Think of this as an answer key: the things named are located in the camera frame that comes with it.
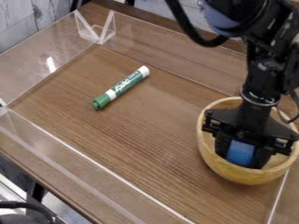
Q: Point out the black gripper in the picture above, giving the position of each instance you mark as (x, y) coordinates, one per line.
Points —
(248, 123)

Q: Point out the blue foam block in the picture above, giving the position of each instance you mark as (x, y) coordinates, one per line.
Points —
(240, 153)

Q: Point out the brown wooden bowl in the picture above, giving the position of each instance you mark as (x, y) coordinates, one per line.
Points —
(230, 172)

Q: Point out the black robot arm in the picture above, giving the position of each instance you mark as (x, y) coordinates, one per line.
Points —
(266, 23)

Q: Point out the green dry erase marker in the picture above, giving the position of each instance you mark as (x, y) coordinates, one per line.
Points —
(122, 86)

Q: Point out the black metal table leg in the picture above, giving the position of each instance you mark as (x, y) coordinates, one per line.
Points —
(37, 192)

